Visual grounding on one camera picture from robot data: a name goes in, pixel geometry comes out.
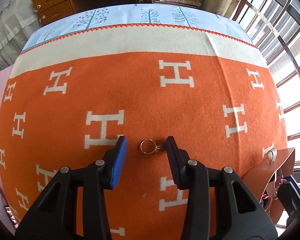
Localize brown leather jewelry box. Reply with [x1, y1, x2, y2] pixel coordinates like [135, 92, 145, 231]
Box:
[243, 148, 295, 224]

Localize orange H-pattern blanket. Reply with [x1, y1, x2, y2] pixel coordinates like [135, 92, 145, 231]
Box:
[0, 24, 287, 239]

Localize smartphone with lit screen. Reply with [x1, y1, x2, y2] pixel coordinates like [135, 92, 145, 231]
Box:
[5, 205, 20, 228]

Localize light blue printed bedsheet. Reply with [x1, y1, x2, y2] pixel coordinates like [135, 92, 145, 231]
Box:
[21, 4, 252, 51]

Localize white lace bed cover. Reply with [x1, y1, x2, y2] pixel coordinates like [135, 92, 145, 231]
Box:
[0, 0, 41, 71]

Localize window with metal grille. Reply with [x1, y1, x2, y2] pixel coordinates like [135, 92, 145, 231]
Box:
[231, 0, 300, 171]

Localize gold ring red stone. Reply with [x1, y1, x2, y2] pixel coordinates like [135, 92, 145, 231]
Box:
[140, 139, 165, 154]

